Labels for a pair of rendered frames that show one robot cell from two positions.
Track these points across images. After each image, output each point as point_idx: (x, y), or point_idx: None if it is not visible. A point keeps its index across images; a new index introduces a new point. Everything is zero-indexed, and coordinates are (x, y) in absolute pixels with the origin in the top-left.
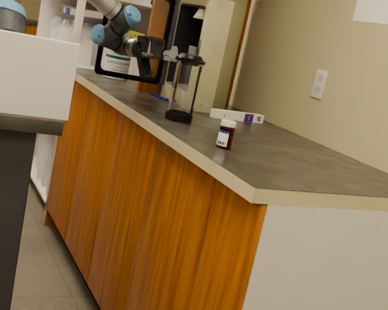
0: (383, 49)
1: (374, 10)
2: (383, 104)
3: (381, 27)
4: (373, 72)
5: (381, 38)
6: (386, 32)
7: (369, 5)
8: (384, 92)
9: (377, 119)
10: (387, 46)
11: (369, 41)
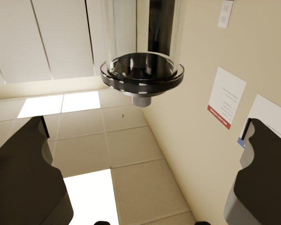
0: (268, 74)
1: (274, 116)
2: (272, 18)
3: (268, 96)
4: None
5: (269, 85)
6: (263, 89)
7: (279, 124)
8: (270, 31)
9: None
10: (263, 76)
11: None
